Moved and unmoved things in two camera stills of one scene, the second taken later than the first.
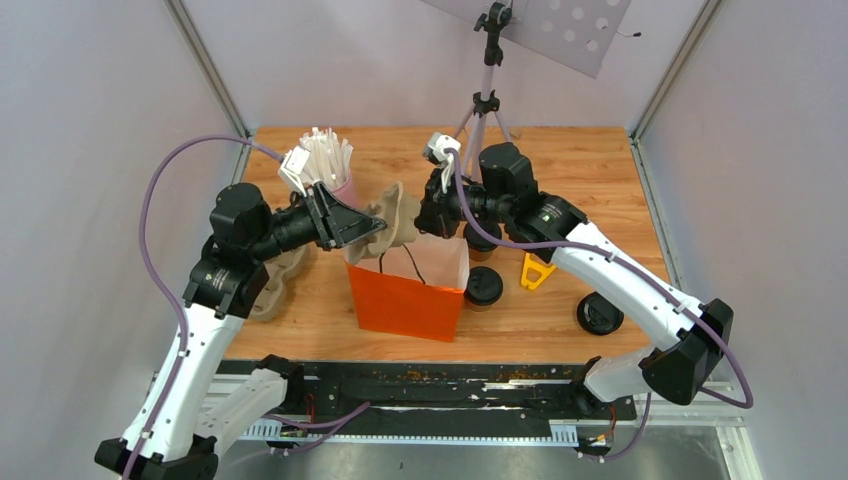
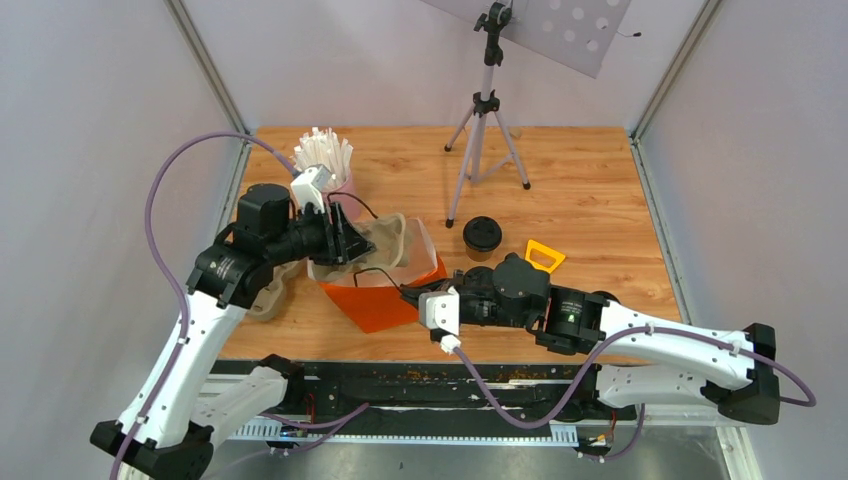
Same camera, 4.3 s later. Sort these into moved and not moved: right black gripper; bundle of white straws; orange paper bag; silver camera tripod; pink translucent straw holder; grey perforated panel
Moved: orange paper bag; right black gripper
Not moved: bundle of white straws; pink translucent straw holder; silver camera tripod; grey perforated panel
